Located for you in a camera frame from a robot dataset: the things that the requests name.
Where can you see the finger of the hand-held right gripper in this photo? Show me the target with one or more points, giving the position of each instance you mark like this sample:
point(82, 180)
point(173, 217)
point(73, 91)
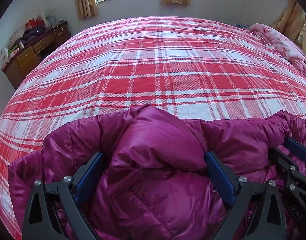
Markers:
point(285, 161)
point(296, 147)

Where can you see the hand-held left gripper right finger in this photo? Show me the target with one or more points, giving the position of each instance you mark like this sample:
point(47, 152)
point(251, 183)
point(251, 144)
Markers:
point(221, 177)

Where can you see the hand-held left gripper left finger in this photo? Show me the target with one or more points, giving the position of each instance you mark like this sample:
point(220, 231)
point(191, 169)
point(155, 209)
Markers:
point(89, 177)

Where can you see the magenta puffer jacket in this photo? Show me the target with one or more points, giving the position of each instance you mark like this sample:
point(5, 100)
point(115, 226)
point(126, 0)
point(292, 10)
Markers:
point(155, 155)

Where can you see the purple clothes pile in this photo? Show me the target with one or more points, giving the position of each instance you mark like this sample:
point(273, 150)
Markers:
point(30, 36)

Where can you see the pink folded quilt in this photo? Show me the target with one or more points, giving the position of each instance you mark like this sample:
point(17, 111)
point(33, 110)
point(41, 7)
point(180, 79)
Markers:
point(280, 40)

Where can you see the bed with red plaid sheet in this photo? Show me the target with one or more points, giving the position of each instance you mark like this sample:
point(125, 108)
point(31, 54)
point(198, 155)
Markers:
point(153, 67)

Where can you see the blue cloth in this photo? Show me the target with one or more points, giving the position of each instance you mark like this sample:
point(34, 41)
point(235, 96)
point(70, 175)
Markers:
point(242, 26)

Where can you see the wooden desk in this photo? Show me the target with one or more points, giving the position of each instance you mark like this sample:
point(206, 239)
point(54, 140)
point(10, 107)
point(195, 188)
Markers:
point(23, 60)

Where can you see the green cloth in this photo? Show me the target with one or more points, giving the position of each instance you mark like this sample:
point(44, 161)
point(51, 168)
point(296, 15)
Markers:
point(14, 48)

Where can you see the white plastic bag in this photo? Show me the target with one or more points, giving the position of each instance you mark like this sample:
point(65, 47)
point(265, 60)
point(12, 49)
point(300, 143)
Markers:
point(16, 37)

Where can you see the pale green bag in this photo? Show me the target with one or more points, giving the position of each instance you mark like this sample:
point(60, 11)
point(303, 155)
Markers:
point(50, 20)

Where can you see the red and white bag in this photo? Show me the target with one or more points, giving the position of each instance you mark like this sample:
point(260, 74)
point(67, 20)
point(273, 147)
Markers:
point(34, 23)

